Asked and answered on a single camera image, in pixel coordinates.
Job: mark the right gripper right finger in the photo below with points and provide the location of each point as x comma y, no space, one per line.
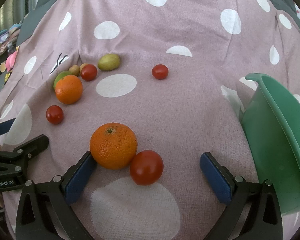
264,219

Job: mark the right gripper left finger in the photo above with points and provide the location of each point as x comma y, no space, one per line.
33,218

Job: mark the smaller orange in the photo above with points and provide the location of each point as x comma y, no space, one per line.
69,89

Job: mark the large orange with stem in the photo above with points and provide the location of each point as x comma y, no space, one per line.
113,146

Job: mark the tan longan fruit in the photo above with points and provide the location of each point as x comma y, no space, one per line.
81,67
74,70

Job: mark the large red tomato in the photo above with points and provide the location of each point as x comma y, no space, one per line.
146,168

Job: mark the yellow green mango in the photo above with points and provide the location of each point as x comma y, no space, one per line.
109,62

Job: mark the lone small red tomato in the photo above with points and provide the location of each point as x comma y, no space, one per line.
160,71

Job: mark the pile of plush toys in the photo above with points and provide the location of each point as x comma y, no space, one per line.
8,36

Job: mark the green plastic bowl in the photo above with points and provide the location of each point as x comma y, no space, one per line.
271,123

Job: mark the pink polka dot blanket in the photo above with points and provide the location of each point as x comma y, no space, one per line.
181,205

